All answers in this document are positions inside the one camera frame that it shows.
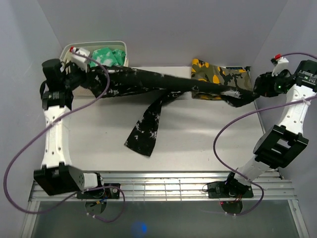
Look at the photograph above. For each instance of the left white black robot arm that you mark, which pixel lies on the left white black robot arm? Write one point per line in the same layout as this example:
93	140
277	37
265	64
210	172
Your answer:
57	175

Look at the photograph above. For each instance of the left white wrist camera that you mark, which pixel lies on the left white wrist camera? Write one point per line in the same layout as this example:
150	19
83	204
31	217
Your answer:
80	57

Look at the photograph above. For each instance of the cream perforated plastic basket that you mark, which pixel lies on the cream perforated plastic basket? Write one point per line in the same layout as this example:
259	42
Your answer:
99	64

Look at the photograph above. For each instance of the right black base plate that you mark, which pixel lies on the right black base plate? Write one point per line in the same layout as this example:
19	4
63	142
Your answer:
222	189

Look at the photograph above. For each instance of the folded camouflage trousers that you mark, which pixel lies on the folded camouflage trousers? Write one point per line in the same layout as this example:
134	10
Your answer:
236	77

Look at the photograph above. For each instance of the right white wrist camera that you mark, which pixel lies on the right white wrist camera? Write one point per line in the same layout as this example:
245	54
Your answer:
280	63

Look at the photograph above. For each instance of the black white tie-dye trousers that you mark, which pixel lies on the black white tie-dye trousers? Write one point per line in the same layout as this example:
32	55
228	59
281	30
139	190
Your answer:
126	81

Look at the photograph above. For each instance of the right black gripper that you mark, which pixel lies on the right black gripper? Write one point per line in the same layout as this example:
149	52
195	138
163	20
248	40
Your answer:
264	89

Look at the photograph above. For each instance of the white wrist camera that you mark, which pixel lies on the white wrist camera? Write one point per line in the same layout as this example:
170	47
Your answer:
80	57
280	63

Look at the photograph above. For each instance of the green white tie-dye garment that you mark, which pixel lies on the green white tie-dye garment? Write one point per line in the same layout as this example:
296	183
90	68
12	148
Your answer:
108	57

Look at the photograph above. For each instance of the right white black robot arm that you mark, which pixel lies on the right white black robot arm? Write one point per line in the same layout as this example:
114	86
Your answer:
280	145

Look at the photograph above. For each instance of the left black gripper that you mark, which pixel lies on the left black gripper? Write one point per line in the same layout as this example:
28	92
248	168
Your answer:
73	67

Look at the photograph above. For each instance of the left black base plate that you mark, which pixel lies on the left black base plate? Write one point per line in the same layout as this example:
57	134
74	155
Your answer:
107	193

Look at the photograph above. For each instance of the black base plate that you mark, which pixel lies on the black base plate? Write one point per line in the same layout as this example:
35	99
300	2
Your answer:
222	189
107	193

